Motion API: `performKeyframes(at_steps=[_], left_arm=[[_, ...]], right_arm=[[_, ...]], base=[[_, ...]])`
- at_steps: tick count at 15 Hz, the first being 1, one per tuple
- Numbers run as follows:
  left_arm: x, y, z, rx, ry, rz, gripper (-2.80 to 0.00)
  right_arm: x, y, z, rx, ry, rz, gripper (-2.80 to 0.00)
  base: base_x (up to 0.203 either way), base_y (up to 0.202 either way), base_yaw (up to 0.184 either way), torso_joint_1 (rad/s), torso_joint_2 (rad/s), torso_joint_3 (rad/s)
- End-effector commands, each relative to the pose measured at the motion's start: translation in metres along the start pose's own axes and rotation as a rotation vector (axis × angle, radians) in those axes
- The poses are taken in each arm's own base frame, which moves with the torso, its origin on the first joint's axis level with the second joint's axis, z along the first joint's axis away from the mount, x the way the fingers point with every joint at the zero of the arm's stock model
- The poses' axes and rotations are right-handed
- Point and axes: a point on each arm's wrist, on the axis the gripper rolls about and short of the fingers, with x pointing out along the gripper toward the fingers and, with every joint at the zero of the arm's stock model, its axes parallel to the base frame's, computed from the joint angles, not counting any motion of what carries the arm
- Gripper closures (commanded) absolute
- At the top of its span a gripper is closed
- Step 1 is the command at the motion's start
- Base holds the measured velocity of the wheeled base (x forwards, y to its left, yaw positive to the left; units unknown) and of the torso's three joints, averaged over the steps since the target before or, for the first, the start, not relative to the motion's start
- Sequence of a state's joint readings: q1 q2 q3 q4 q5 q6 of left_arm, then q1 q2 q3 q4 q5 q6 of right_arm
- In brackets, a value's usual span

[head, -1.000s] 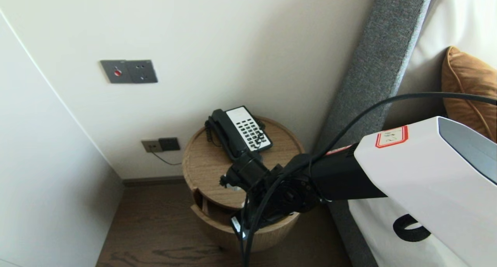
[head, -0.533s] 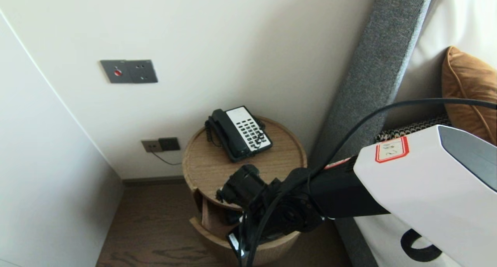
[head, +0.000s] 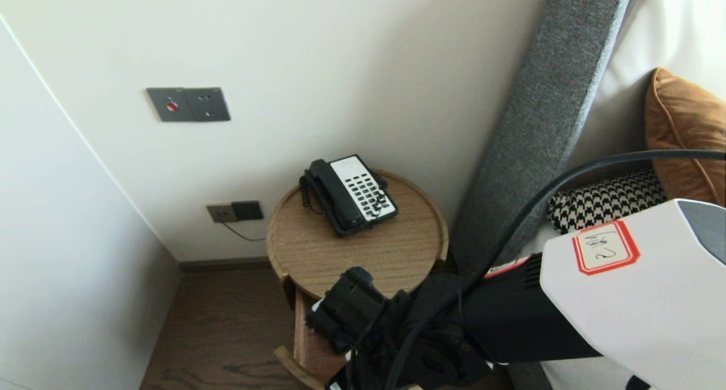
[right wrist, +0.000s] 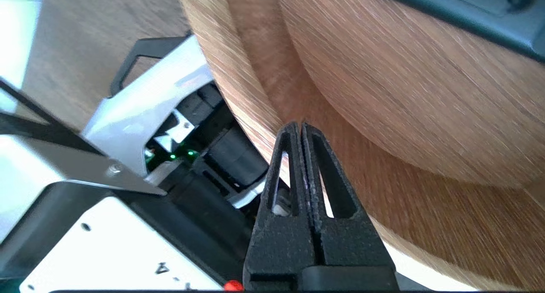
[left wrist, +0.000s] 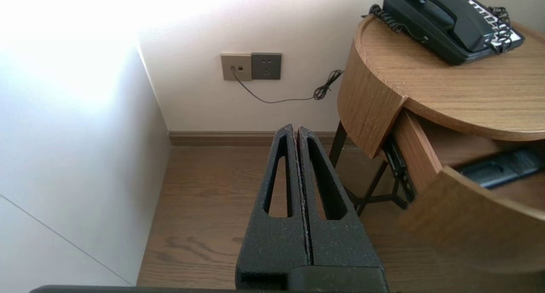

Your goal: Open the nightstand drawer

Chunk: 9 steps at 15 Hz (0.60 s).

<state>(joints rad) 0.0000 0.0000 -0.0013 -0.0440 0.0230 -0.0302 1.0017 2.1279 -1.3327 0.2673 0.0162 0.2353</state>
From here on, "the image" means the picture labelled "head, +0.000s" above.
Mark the grey fabric headboard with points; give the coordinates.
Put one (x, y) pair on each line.
(539, 123)

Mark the red bordered paper label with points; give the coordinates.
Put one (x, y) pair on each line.
(604, 248)

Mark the black and white telephone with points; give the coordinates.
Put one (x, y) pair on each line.
(363, 191)

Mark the black telephone handset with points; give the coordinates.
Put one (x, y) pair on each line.
(334, 197)

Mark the grey wall switch panel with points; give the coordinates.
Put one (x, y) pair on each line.
(193, 105)

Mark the white bed pillow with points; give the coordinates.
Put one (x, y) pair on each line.
(669, 27)

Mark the dark grey power socket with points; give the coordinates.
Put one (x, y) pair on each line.
(248, 210)

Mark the black white houndstooth pillow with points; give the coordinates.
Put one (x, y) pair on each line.
(612, 200)

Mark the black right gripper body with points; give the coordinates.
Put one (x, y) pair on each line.
(363, 370)

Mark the round wooden nightstand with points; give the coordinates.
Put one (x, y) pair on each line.
(351, 254)

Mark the grey fabric bed frame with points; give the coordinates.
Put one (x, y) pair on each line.
(527, 378)

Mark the white wardrobe panel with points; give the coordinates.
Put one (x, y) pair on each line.
(57, 265)

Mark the brown velvet cushion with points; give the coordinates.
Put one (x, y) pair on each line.
(686, 129)

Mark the brown wooden baseboard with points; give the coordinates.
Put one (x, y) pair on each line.
(227, 264)

